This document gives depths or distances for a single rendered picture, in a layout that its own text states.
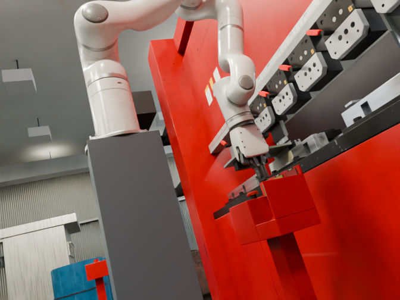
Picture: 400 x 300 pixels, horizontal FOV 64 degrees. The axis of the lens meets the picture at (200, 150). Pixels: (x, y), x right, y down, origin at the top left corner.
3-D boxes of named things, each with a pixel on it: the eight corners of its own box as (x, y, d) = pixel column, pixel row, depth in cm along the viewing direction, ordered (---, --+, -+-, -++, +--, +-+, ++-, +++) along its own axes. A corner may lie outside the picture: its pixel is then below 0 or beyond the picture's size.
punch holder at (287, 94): (277, 116, 139) (265, 84, 144) (293, 113, 142) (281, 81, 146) (294, 100, 125) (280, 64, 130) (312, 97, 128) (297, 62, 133)
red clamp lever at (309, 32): (304, 30, 107) (324, 30, 98) (314, 28, 108) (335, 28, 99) (304, 35, 107) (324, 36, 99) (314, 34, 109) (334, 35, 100)
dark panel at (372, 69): (296, 186, 232) (275, 131, 244) (298, 186, 232) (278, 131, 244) (437, 120, 129) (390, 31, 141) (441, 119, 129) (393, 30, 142)
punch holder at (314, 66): (301, 94, 121) (286, 57, 125) (319, 91, 123) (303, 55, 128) (324, 71, 107) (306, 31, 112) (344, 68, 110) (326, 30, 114)
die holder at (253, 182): (231, 207, 215) (227, 194, 217) (238, 205, 217) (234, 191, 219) (261, 190, 169) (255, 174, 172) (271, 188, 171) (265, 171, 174)
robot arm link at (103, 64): (84, 80, 85) (70, 8, 92) (90, 111, 102) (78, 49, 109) (130, 74, 89) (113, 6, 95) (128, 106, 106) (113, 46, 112)
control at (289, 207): (240, 246, 100) (223, 190, 105) (277, 233, 108) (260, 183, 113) (281, 236, 83) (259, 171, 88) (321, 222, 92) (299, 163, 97)
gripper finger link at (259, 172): (252, 160, 98) (261, 181, 96) (244, 162, 96) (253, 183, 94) (258, 156, 95) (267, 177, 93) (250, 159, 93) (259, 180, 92)
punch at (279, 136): (276, 147, 151) (269, 129, 154) (280, 146, 152) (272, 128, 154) (286, 139, 142) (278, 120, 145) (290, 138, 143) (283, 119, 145)
